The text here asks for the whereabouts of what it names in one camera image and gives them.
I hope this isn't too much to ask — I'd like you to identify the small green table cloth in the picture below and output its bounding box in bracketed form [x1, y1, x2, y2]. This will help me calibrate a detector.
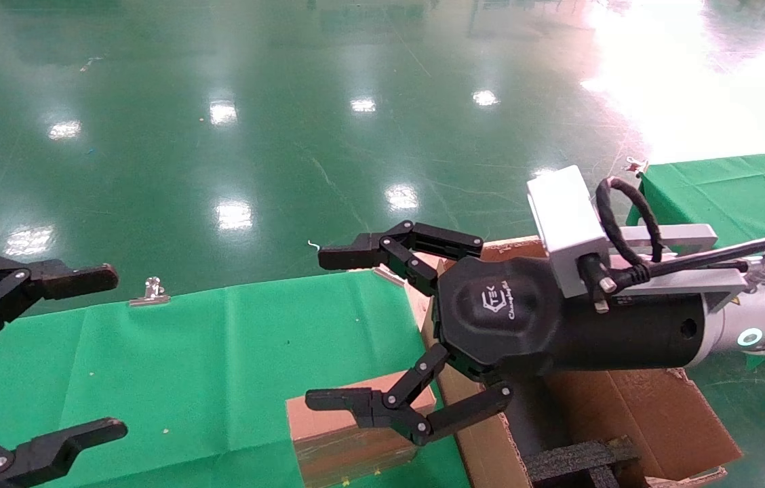
[627, 148, 765, 372]

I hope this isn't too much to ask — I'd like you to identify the black foam insert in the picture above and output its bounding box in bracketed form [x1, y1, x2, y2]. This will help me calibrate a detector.
[524, 437, 641, 488]

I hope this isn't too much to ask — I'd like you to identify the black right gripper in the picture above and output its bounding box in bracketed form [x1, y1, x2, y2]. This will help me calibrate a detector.
[305, 220, 707, 447]

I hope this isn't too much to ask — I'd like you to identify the large open brown carton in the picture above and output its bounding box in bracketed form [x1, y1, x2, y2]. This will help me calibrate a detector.
[404, 235, 744, 488]

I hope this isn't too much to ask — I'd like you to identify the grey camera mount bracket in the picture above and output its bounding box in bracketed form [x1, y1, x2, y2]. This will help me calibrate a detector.
[603, 224, 751, 314]

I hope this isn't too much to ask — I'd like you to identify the black sleeved camera cable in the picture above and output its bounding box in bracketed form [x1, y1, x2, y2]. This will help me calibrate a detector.
[579, 176, 765, 296]

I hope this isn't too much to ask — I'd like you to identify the large green table cloth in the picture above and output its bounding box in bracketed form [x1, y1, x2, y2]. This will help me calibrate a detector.
[0, 271, 471, 488]

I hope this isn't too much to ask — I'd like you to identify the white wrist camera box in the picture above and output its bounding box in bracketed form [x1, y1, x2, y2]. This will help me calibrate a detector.
[527, 165, 612, 299]

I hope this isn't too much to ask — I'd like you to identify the small brown cardboard box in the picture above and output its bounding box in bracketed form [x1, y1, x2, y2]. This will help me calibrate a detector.
[286, 369, 439, 488]

